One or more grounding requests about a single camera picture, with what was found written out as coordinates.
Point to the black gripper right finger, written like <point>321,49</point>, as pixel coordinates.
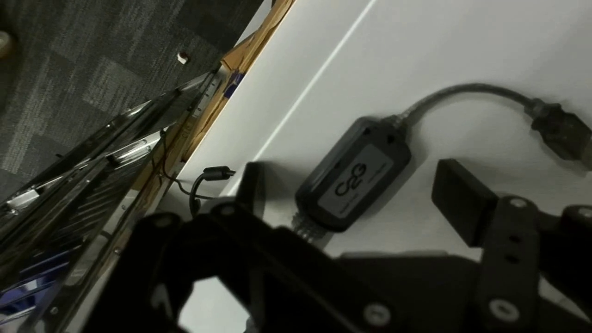
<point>508,260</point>

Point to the white wooden-edged table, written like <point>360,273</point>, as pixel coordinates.
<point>468,44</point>

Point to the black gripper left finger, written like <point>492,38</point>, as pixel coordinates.
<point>251,186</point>

